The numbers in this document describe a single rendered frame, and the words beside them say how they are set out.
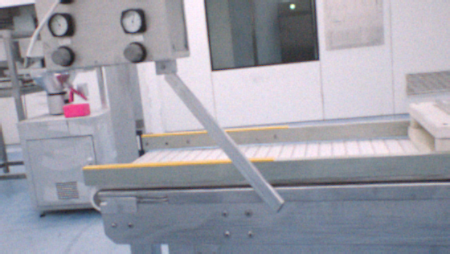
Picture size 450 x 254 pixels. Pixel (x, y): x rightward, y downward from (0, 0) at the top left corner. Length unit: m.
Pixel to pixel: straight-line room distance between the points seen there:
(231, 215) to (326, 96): 5.30
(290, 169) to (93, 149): 2.88
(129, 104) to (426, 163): 0.66
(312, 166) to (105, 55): 0.37
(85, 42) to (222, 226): 0.38
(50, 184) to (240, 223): 3.06
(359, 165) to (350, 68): 5.31
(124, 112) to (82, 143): 2.46
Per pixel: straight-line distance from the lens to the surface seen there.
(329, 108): 6.07
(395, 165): 0.75
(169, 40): 0.72
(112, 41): 0.76
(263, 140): 1.02
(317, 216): 0.77
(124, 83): 1.11
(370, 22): 6.02
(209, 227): 0.81
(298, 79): 6.00
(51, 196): 3.80
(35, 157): 3.77
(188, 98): 0.74
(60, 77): 3.79
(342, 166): 0.74
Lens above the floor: 1.16
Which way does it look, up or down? 10 degrees down
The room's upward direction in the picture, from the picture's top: 6 degrees counter-clockwise
